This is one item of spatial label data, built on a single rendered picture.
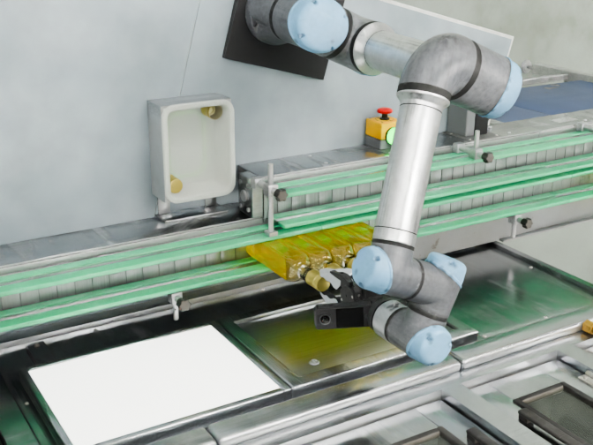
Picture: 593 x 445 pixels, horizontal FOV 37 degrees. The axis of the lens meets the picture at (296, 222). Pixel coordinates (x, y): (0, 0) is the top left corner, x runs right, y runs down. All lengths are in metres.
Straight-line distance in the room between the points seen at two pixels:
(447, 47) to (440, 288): 0.42
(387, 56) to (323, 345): 0.62
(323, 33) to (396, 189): 0.50
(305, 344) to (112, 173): 0.58
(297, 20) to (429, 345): 0.74
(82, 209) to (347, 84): 0.74
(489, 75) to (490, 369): 0.61
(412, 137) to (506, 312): 0.74
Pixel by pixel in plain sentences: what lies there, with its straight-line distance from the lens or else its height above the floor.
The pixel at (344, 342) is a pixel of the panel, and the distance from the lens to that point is 1.88.
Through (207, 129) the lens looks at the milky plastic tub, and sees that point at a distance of 2.06.
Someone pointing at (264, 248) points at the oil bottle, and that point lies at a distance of 1.97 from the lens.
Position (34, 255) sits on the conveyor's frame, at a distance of 1.90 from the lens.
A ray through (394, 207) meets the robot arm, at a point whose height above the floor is 1.45.
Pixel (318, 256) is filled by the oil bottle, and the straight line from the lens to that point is 1.91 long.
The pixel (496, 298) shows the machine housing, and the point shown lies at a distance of 2.21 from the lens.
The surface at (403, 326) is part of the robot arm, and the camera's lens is 1.61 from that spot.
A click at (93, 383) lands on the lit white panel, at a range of 1.76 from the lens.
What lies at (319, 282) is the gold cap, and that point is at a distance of 1.82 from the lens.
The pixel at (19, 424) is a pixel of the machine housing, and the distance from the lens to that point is 1.72.
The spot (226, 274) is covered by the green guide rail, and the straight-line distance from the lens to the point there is 1.97.
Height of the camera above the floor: 2.58
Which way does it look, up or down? 54 degrees down
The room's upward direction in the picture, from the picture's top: 120 degrees clockwise
